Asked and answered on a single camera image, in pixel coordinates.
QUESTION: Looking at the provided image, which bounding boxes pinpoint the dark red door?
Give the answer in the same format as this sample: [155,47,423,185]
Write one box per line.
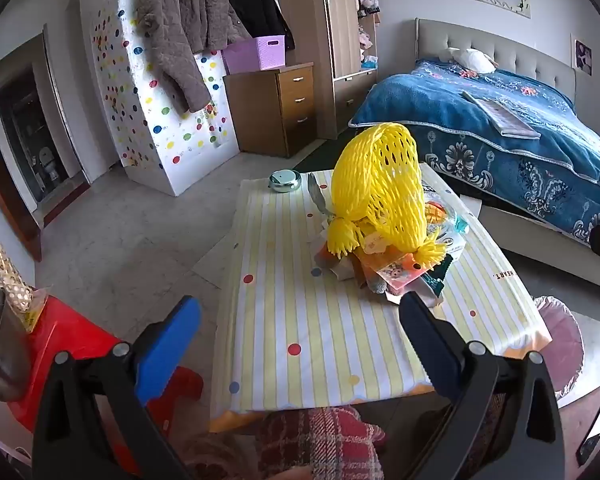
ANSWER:
[0,67,43,263]

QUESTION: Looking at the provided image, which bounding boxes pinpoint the woven gold basket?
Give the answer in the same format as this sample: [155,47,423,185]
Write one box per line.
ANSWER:
[0,244,36,318]

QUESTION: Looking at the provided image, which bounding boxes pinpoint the person's plaid pants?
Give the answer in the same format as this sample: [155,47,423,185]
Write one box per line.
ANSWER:
[252,395,508,480]

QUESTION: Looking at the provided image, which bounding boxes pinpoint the folded grey cloth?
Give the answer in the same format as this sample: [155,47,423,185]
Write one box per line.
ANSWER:
[461,91,542,139]

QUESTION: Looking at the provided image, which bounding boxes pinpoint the polka dot covered cabinet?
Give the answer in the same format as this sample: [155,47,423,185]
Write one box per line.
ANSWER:
[92,0,241,197]

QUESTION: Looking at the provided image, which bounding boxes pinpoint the bed with blue blanket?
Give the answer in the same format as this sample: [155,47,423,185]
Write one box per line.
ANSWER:
[348,59,600,246]

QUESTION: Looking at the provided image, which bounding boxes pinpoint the yellow foam fruit net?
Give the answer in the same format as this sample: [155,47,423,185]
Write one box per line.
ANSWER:
[327,122,441,261]

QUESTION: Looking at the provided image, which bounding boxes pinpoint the orange printed snack packet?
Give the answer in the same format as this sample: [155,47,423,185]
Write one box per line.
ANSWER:
[375,250,426,292]

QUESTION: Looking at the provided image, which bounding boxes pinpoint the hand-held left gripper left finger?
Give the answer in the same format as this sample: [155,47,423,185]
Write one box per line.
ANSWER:
[32,296,203,480]

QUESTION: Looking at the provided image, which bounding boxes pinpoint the dark green packet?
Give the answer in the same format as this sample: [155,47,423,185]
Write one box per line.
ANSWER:
[420,252,453,307]

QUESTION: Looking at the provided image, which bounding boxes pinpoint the beige upholstered bed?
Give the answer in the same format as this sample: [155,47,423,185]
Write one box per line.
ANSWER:
[415,18,600,306]

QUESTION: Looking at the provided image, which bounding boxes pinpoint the yellow packet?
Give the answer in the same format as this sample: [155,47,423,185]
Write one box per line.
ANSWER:
[22,287,49,333]

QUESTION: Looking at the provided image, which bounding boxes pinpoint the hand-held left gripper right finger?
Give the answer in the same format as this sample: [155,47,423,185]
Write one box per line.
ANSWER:
[399,291,566,480]

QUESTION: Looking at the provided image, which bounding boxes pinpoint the white colourful printed packet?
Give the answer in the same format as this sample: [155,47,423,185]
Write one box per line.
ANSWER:
[422,187,469,261]

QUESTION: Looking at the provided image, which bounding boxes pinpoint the striped dotted tablecloth table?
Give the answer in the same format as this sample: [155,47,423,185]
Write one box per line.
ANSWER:
[209,162,551,433]

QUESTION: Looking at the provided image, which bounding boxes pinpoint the red plastic stool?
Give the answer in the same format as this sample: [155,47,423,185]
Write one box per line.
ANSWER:
[7,295,203,476]

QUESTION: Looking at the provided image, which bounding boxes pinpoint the wooden drawer cabinet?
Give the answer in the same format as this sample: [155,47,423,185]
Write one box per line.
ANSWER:
[223,62,315,158]

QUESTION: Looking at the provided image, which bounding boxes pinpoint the white paper sheet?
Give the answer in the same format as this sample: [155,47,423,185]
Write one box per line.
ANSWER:
[457,194,487,217]

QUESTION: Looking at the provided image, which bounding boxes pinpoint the white pillow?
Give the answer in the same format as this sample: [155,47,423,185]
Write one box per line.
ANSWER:
[439,46,498,74]

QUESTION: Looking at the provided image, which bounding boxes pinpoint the white toilet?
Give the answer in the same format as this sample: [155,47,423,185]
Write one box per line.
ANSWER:
[37,146,61,183]

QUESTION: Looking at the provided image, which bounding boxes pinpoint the small wall picture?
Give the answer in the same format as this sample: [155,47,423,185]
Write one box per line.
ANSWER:
[571,35,594,77]

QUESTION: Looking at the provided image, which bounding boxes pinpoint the brown quilted jacket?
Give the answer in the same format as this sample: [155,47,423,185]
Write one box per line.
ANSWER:
[136,0,251,113]

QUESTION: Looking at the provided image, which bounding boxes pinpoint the black coat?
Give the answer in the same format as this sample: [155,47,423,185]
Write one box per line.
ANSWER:
[228,0,296,51]

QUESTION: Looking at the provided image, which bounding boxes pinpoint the wooden wardrobe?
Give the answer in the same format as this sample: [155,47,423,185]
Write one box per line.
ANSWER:
[275,0,381,141]

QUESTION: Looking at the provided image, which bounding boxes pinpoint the steel bowl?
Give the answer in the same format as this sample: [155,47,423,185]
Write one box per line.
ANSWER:
[0,267,33,403]

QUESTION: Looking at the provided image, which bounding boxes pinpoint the dark flat panel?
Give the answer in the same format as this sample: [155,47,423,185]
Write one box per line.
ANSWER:
[577,400,600,467]

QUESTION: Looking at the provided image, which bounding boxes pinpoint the purple plastic basket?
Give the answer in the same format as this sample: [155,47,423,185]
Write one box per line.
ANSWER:
[222,35,287,75]

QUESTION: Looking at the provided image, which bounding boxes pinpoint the grey brown wrapper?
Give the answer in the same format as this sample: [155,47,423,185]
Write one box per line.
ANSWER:
[314,244,362,282]

